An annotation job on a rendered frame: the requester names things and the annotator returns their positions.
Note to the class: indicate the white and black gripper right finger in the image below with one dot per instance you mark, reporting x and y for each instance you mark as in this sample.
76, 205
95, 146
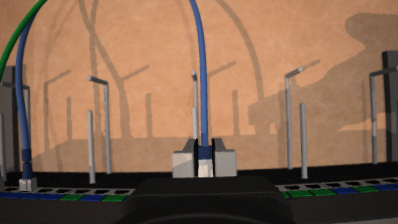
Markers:
223, 160

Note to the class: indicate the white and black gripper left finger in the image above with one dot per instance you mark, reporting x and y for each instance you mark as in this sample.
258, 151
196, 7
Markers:
185, 163

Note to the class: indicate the green cable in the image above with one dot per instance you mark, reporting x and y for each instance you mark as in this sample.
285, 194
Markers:
17, 33

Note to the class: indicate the network cable plug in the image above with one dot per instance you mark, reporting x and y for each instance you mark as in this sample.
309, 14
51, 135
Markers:
205, 161

